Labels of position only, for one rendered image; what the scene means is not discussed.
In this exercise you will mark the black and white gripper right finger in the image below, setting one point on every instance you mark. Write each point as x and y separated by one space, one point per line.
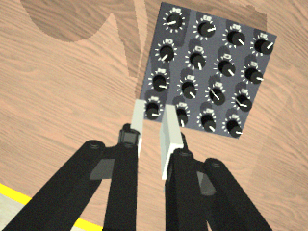
232 209

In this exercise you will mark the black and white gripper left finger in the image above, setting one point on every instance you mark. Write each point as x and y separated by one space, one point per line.
63 198

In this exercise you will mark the grey knob box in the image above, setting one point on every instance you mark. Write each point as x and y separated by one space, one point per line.
235 55

